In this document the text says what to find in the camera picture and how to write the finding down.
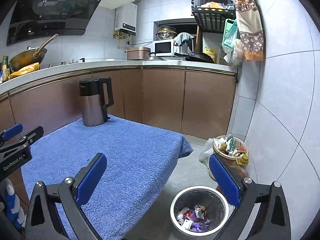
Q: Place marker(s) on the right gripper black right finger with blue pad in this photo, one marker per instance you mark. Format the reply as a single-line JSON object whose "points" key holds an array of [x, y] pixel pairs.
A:
{"points": [[272, 220]]}

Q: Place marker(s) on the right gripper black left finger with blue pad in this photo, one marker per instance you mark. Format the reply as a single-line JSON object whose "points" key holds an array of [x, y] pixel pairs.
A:
{"points": [[43, 220]]}

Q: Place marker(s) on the orange purple foil wrapper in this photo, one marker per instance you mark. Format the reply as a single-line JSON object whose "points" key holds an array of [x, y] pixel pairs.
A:
{"points": [[200, 211]]}

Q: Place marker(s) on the red snack bag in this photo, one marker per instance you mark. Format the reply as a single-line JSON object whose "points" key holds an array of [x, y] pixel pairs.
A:
{"points": [[187, 215]]}

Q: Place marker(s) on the white round trash bin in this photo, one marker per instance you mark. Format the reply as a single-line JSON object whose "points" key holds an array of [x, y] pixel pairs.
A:
{"points": [[216, 205]]}

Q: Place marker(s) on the brown kitchen cabinets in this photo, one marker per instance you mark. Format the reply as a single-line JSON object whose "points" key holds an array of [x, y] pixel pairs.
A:
{"points": [[182, 99]]}

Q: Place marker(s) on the blue white gloved hand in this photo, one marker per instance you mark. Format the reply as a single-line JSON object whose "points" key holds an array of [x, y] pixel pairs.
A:
{"points": [[13, 209]]}

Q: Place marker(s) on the large cooking oil bottle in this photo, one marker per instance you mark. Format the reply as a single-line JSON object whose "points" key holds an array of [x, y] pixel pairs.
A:
{"points": [[240, 165]]}

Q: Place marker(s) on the yellow snack bag on counter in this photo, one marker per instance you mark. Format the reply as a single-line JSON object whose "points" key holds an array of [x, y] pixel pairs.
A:
{"points": [[25, 70]]}

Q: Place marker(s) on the black steel electric kettle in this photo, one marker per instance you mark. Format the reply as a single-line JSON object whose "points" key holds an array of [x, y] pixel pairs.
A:
{"points": [[96, 96]]}

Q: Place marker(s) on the cream overfull waste bin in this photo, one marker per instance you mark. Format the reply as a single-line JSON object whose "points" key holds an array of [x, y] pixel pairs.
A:
{"points": [[226, 146]]}

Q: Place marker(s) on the blue towel table cover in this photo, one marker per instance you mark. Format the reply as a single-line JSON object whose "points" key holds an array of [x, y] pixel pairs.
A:
{"points": [[140, 160]]}

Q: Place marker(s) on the black range hood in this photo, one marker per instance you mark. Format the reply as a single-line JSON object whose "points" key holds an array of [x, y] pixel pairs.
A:
{"points": [[41, 18]]}

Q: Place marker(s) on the pink rice cooker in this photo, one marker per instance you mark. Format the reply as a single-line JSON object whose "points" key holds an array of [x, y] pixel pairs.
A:
{"points": [[138, 53]]}

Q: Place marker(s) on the white water heater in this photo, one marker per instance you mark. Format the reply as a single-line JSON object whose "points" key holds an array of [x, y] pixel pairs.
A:
{"points": [[125, 20]]}

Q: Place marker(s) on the black frying pan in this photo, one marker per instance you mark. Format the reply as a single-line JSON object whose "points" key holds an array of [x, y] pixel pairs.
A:
{"points": [[196, 57]]}

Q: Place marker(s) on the white microwave oven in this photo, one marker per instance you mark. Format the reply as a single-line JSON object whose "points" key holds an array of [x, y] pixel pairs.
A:
{"points": [[163, 48]]}

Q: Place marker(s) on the green plastic bag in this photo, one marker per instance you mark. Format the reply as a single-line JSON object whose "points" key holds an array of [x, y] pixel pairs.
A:
{"points": [[230, 33]]}

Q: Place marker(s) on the floral hanging apron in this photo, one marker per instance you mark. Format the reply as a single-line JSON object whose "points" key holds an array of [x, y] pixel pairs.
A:
{"points": [[250, 29]]}

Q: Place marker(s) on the black dish rack shelf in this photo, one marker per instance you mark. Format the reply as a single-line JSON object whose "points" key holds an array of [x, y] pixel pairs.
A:
{"points": [[211, 15]]}

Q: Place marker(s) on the brass wok with handle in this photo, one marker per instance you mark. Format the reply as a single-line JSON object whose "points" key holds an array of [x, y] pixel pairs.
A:
{"points": [[30, 56]]}

